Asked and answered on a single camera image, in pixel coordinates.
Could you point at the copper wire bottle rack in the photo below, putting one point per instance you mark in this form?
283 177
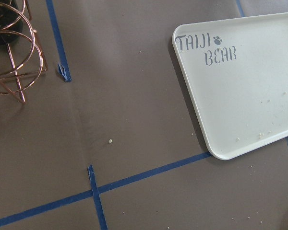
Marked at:
23 61

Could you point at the cream bear tray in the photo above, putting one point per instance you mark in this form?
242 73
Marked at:
236 72

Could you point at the dark green wine bottle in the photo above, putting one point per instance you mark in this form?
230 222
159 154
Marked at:
7 17

